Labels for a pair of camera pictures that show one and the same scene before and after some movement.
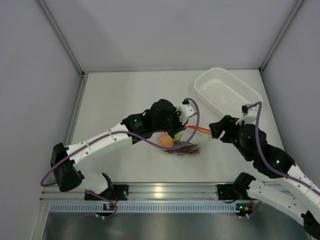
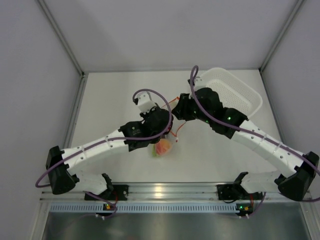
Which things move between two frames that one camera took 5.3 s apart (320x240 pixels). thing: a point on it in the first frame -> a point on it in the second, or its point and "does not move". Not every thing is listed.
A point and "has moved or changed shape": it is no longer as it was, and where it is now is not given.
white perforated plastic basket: [224, 92] does not move
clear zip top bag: [191, 140] has moved or changed shape
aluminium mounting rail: [50, 192] does not move
